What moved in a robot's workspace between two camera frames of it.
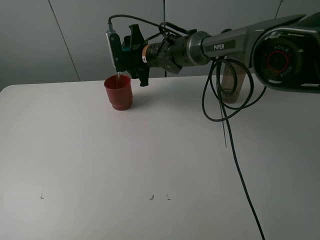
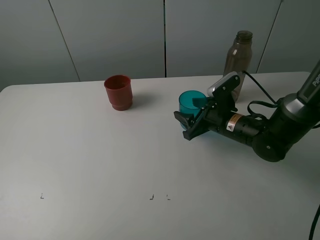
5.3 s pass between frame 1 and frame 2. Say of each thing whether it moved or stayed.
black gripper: moved
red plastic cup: stayed
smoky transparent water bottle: stayed
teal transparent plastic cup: moved
